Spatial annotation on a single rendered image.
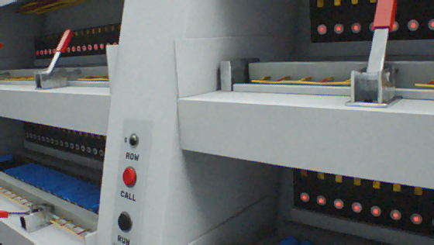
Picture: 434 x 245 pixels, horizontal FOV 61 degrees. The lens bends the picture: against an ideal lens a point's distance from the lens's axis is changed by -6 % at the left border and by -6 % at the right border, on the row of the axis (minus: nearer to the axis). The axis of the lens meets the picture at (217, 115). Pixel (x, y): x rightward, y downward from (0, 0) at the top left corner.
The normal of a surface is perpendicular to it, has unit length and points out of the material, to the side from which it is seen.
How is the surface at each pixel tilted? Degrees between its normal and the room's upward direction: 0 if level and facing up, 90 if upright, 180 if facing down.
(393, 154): 106
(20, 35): 90
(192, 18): 90
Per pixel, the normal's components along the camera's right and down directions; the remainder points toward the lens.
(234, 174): 0.78, 0.07
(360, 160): -0.63, 0.18
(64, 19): -0.62, -0.10
